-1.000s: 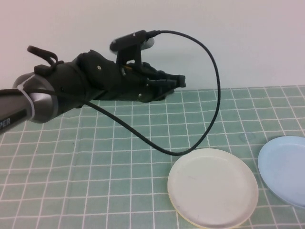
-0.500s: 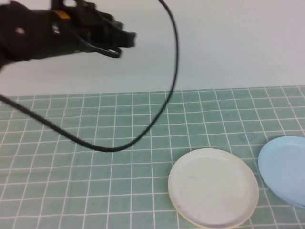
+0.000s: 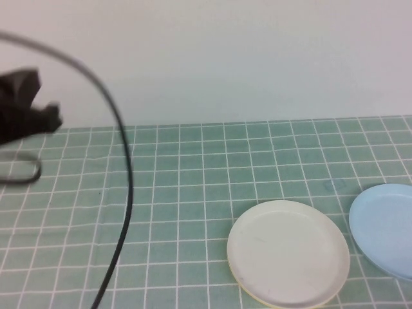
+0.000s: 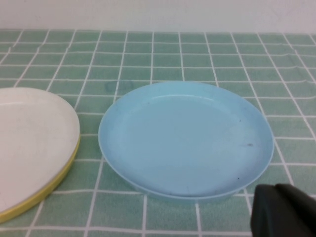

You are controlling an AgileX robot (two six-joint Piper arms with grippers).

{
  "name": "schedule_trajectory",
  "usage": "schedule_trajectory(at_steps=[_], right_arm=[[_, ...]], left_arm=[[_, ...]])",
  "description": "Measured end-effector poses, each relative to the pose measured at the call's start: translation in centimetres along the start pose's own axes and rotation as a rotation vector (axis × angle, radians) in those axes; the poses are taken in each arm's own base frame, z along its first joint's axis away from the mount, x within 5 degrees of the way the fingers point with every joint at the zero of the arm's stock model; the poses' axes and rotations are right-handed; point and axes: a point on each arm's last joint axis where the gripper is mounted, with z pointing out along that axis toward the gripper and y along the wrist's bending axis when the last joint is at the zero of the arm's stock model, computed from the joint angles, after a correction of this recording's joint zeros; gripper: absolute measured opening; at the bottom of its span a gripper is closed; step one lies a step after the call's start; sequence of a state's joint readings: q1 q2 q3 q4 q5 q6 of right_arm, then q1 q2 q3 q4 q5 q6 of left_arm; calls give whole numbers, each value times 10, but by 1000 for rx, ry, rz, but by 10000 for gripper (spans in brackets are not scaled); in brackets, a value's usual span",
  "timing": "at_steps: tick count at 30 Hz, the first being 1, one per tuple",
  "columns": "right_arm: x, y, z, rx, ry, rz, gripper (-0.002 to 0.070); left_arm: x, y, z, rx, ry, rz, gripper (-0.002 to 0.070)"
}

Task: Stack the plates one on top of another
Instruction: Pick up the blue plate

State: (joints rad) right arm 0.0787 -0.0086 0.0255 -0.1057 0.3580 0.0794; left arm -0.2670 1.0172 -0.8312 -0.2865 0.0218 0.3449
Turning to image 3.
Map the black left camera cable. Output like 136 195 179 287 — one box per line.
0 30 135 309

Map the white round plate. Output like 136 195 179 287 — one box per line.
227 200 351 307

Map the light blue round plate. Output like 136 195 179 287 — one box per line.
348 183 412 280

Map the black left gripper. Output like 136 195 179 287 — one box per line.
0 66 64 147

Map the green checkered tablecloth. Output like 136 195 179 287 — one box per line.
0 116 412 309

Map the yellow round plate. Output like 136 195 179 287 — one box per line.
227 254 337 309

